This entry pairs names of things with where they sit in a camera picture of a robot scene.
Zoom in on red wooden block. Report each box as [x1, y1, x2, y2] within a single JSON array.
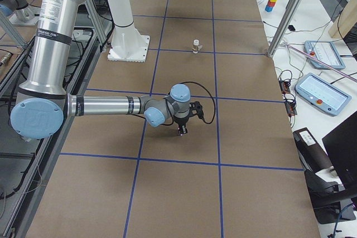
[[267, 0, 276, 8]]

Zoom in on black monitor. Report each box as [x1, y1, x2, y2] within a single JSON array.
[[322, 112, 356, 188]]

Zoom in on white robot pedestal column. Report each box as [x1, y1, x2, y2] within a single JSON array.
[[108, 0, 150, 62]]

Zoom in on blue teach pendant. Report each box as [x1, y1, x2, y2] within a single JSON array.
[[295, 73, 352, 116], [304, 41, 345, 70]]

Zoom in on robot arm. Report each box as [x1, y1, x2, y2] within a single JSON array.
[[10, 0, 204, 139], [1, 0, 40, 26]]

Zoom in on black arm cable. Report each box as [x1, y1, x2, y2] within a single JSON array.
[[161, 81, 217, 126]]

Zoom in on far blue teach pendant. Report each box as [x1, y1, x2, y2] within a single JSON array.
[[304, 41, 345, 70]]

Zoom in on white PPR valve fitting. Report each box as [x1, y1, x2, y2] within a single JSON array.
[[192, 39, 202, 54]]

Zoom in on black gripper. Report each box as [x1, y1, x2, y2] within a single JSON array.
[[175, 101, 204, 134]]

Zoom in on near blue teach pendant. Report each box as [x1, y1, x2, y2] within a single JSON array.
[[295, 73, 352, 116]]

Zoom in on small black box device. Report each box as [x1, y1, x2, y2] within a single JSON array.
[[288, 25, 296, 31]]

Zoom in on aluminium frame post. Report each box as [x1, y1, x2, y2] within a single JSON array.
[[267, 0, 302, 58]]

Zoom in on blue wooden block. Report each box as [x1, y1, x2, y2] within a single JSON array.
[[264, 5, 273, 12]]

